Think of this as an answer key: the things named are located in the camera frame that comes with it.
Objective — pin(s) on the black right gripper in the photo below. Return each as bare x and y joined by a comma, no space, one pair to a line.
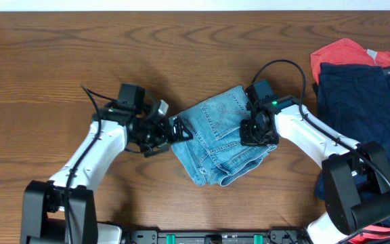
246,133

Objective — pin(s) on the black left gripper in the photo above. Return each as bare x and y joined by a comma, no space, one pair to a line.
166,134

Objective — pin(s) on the light blue denim jeans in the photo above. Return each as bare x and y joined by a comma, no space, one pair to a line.
215,155

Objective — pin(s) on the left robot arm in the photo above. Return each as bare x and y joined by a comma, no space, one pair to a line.
62,209

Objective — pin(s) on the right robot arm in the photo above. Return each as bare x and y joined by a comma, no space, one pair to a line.
356,176

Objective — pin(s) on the dark navy folded garment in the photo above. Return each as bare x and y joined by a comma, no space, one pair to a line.
354,100

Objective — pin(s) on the red folded garment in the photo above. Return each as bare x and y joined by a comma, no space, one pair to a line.
346,51

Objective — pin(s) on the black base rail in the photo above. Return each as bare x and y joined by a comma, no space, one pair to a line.
215,238

